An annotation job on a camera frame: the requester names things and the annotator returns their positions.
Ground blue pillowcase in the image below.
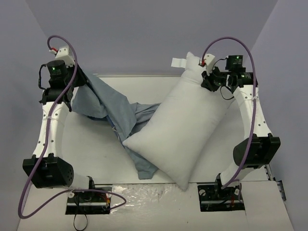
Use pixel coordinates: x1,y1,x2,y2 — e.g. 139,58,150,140
71,69,162,180

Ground white pillow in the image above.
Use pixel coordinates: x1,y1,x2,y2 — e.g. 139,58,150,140
123,52,234,191

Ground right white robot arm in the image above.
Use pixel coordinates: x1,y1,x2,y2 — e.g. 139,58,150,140
199,54,281,199

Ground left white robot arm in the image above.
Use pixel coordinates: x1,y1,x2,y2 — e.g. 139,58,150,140
23,60,97,201

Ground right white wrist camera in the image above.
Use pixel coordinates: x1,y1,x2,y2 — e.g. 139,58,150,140
199,53,216,74

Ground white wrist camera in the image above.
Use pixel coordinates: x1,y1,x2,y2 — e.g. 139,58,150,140
199,53,216,74
49,46,75,67

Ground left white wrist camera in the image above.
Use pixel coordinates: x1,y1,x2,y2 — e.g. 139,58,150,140
49,46,75,67

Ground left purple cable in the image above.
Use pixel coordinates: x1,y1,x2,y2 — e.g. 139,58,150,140
18,35,127,219

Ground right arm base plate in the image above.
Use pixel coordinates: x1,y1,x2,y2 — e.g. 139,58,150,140
197,183,245,212

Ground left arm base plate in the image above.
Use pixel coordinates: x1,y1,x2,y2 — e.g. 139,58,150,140
65,192,111,215

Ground black loop cable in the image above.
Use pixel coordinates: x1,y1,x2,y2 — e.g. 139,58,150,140
73,213,89,231

